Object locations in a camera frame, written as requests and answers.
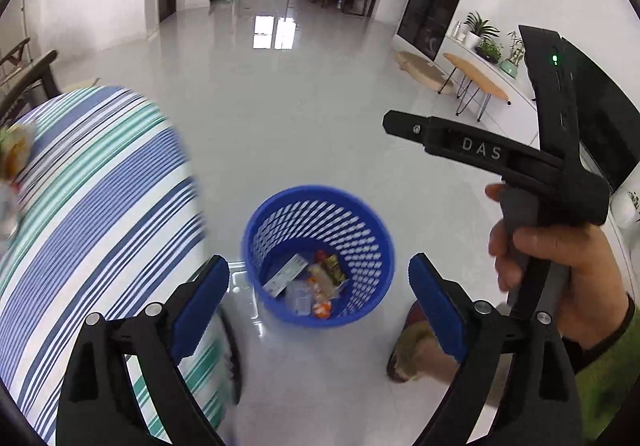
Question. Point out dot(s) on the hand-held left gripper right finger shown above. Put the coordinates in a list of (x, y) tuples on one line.
[(437, 306)]

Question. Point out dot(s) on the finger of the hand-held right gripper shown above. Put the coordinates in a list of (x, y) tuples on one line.
[(407, 126)]

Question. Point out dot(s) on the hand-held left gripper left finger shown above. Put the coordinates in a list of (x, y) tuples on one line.
[(200, 311)]

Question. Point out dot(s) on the green white milk carton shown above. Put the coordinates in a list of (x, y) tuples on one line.
[(285, 276)]

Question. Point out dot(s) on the blue plastic wastebasket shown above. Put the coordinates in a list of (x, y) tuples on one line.
[(300, 318)]

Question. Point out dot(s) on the clear blister pack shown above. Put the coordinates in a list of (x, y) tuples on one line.
[(300, 298)]

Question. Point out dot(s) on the green snack wrapper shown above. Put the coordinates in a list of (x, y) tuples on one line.
[(332, 268)]

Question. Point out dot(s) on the orange white snack wrapper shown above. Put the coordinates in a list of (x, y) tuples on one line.
[(321, 310)]

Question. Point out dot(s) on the yellow green bread packet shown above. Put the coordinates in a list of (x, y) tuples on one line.
[(15, 146)]

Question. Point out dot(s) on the person's right forearm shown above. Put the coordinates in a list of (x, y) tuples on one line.
[(610, 376)]

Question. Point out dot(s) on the person's right hand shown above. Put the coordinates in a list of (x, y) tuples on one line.
[(590, 276)]

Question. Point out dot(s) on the brown furry slipper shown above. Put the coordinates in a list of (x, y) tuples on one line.
[(415, 351)]

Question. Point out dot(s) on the low wooden stool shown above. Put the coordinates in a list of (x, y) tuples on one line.
[(420, 66)]

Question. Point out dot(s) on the black television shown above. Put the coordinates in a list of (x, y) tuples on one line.
[(605, 126)]

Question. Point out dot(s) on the oval wooden side table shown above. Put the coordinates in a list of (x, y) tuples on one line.
[(475, 71)]

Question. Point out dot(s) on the plant in white pot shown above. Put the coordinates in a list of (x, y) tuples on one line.
[(472, 39)]

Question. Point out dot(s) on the plant in dark tray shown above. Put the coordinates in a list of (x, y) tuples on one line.
[(490, 54)]

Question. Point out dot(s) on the bamboo in green vase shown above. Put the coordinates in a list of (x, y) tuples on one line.
[(511, 69)]

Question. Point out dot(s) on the striped tablecloth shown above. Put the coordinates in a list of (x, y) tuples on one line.
[(100, 226)]

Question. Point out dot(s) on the wooden armchair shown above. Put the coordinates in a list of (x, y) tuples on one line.
[(40, 66)]

